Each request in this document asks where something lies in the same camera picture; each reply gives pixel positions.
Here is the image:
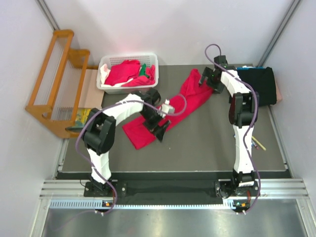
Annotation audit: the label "white slotted cable duct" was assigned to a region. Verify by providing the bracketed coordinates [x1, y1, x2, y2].
[49, 199, 235, 210]

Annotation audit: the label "red t-shirt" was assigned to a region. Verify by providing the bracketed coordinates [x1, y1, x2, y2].
[122, 68, 214, 151]

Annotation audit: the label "brown cardboard sheet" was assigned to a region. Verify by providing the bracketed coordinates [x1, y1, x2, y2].
[79, 69, 104, 109]

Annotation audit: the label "yellow red pen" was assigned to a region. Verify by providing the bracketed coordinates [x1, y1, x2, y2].
[252, 136, 267, 151]

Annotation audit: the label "green cloth in basket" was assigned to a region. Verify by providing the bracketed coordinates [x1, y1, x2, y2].
[138, 64, 147, 76]

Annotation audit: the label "white cloth in basket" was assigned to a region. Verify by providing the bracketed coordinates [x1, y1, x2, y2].
[99, 64, 124, 89]

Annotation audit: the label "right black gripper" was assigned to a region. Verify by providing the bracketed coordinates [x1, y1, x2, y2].
[198, 67, 224, 94]

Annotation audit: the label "folded black t-shirt stack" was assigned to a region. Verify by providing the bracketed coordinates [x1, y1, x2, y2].
[237, 67, 277, 107]

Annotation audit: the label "yellow picture book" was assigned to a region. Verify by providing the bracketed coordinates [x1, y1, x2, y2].
[74, 108, 92, 128]

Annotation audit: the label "white plastic laundry basket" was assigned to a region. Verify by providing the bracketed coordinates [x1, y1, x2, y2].
[96, 52, 159, 94]

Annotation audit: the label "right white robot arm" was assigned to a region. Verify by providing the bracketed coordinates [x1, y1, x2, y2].
[199, 55, 259, 198]

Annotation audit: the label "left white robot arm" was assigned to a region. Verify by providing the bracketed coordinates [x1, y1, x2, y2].
[81, 88, 175, 196]

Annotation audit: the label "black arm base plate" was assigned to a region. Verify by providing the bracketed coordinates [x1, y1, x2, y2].
[83, 171, 259, 204]

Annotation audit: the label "red clothes in basket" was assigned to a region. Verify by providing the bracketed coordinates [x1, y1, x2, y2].
[105, 60, 156, 87]

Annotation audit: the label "orange wooden rack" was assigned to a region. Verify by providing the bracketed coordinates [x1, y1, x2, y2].
[25, 30, 97, 139]

